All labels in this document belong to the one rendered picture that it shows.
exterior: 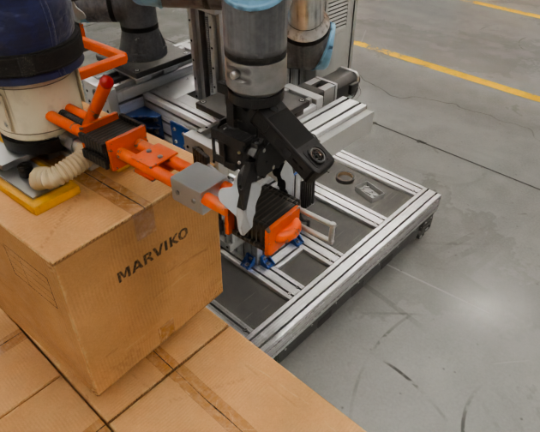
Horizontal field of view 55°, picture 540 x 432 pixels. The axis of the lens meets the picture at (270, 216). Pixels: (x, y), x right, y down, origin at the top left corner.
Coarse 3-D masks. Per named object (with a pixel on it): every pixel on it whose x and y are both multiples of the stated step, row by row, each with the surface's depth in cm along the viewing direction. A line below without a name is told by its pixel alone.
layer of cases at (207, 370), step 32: (0, 320) 145; (192, 320) 145; (0, 352) 136; (32, 352) 136; (160, 352) 136; (192, 352) 136; (224, 352) 136; (256, 352) 136; (0, 384) 129; (32, 384) 129; (64, 384) 129; (128, 384) 129; (160, 384) 129; (192, 384) 129; (224, 384) 129; (256, 384) 129; (288, 384) 129; (0, 416) 122; (32, 416) 122; (64, 416) 122; (96, 416) 122; (128, 416) 122; (160, 416) 122; (192, 416) 122; (224, 416) 122; (256, 416) 122; (288, 416) 122; (320, 416) 122
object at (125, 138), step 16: (112, 112) 96; (80, 128) 91; (96, 128) 93; (112, 128) 93; (128, 128) 94; (144, 128) 92; (96, 144) 88; (112, 144) 88; (128, 144) 91; (96, 160) 91; (112, 160) 89
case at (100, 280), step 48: (0, 192) 102; (96, 192) 103; (144, 192) 103; (0, 240) 100; (48, 240) 91; (96, 240) 92; (144, 240) 103; (192, 240) 116; (0, 288) 119; (48, 288) 95; (96, 288) 97; (144, 288) 109; (192, 288) 124; (48, 336) 113; (96, 336) 103; (144, 336) 116; (96, 384) 109
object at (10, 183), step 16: (32, 160) 108; (0, 176) 103; (16, 176) 102; (16, 192) 99; (32, 192) 98; (48, 192) 99; (64, 192) 99; (80, 192) 102; (32, 208) 96; (48, 208) 98
